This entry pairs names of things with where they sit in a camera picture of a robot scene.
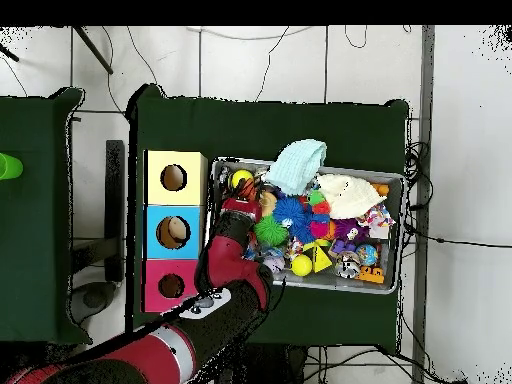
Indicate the white baseball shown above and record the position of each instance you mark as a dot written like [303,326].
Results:
[274,262]

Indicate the wooden box with three holes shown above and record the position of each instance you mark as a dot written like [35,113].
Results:
[192,232]

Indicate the blue spiky ball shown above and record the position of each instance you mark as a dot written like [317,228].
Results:
[294,216]

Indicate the pink spiky ball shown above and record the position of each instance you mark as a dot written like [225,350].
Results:
[320,230]

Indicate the black tripod leg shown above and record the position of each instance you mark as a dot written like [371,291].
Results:
[92,50]

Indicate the orange foam disc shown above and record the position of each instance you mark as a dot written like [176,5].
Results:
[269,202]

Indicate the clear mesh bin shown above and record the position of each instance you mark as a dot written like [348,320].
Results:
[392,276]

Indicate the colourful patterned cloth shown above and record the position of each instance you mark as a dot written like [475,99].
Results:
[378,216]

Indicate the dark green table cloth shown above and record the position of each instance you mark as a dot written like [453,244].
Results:
[40,200]
[240,128]

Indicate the green cup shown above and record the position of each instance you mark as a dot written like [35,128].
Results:
[8,166]

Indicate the mint green cloth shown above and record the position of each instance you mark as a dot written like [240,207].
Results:
[296,166]

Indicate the yellow ball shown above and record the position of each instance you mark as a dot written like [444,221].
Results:
[301,265]
[240,178]

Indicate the cream knitted cloth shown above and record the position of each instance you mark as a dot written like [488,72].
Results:
[352,196]

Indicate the green spiky ball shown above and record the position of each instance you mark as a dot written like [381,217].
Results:
[271,230]

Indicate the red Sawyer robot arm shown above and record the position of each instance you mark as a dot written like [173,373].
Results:
[232,264]

